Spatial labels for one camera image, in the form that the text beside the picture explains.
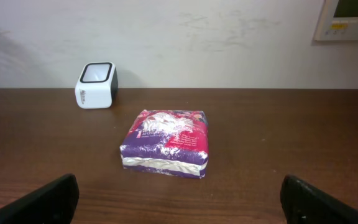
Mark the white barcode scanner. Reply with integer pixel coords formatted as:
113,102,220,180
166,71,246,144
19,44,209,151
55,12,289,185
75,62,118,109

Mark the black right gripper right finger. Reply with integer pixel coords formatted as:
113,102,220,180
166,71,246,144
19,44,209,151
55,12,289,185
280,175,358,224

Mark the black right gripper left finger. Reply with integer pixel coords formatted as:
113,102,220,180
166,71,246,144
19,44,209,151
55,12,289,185
0,174,79,224

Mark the beige wall control panel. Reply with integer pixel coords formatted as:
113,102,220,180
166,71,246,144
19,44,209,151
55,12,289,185
313,0,358,41

